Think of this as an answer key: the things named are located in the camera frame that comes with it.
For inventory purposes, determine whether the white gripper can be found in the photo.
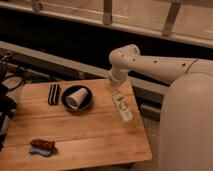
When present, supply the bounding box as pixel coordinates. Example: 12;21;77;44
109;69;128;95

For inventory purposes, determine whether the white plastic bottle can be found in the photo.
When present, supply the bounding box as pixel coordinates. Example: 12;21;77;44
112;92;133;122

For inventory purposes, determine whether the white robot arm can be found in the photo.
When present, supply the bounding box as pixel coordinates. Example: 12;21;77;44
109;44;213;171

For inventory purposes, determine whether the black bowl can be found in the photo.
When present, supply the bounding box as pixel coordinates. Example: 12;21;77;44
61;85;93;112

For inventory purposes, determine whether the white paper cup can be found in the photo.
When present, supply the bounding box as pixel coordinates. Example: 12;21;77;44
66;88;88;109

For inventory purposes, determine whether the black white striped object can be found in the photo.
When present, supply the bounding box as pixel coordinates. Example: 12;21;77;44
48;84;60;105

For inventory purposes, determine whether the blue sponge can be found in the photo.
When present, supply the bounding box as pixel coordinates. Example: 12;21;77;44
29;146;52;157

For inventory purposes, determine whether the metal railing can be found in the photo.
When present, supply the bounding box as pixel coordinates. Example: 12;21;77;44
0;0;213;47

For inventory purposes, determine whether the black cables and equipment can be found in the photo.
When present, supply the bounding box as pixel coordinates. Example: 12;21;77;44
0;53;26;153

